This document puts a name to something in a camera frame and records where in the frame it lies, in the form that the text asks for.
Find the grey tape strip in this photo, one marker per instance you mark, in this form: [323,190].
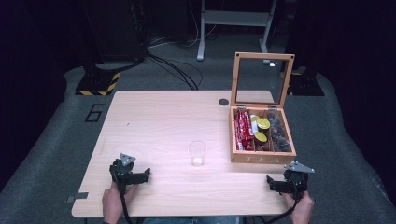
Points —
[77,197]

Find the person's left hand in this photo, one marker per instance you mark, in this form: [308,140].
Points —
[112,205]

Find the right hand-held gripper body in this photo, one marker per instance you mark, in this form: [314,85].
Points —
[295,183]

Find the red stick sachet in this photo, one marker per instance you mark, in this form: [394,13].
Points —
[249,124]
[239,133]
[244,126]

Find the wooden tea box, glass lid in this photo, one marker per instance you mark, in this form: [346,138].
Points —
[263,158]

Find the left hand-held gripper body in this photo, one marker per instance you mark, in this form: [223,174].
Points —
[122,172]

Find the pile of dark tea pouches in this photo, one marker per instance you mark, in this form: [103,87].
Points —
[279,133]

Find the yellow-black striped stand base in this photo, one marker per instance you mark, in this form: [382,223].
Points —
[98,85]

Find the clear plastic cup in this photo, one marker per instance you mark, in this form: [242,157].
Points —
[197,152]

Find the white metal stand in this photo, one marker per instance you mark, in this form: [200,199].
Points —
[235,18]

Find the person's right hand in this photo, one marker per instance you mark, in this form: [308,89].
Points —
[302,211]

